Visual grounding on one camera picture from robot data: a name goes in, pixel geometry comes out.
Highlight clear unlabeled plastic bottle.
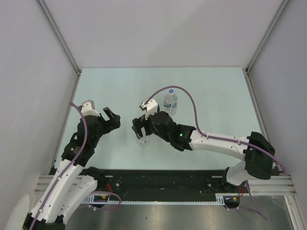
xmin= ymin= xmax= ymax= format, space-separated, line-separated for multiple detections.
xmin=137 ymin=134 xmax=150 ymax=147

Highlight blue labeled water bottle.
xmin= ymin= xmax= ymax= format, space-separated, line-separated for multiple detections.
xmin=163 ymin=90 xmax=178 ymax=116

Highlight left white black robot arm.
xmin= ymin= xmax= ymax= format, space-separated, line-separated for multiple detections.
xmin=23 ymin=105 xmax=120 ymax=230

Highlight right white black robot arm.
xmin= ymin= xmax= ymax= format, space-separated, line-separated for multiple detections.
xmin=131 ymin=112 xmax=275 ymax=192

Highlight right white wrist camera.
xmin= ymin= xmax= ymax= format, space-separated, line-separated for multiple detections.
xmin=140 ymin=99 xmax=159 ymax=120

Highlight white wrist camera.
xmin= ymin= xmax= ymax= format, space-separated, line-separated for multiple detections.
xmin=81 ymin=100 xmax=100 ymax=117
xmin=140 ymin=99 xmax=159 ymax=120

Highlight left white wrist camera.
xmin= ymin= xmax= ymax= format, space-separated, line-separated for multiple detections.
xmin=81 ymin=100 xmax=100 ymax=117

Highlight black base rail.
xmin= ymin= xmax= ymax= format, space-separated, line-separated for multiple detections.
xmin=78 ymin=167 xmax=240 ymax=193

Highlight slotted cable duct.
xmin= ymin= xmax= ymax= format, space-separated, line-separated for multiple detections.
xmin=81 ymin=194 xmax=241 ymax=208

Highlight right aluminium frame post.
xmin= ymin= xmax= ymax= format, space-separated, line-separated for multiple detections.
xmin=244 ymin=0 xmax=292 ymax=72

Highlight aluminium frame post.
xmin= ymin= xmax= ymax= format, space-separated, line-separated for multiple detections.
xmin=35 ymin=0 xmax=81 ymax=75
xmin=244 ymin=0 xmax=292 ymax=72

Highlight left aluminium frame post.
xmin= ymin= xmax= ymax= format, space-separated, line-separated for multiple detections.
xmin=35 ymin=0 xmax=81 ymax=75

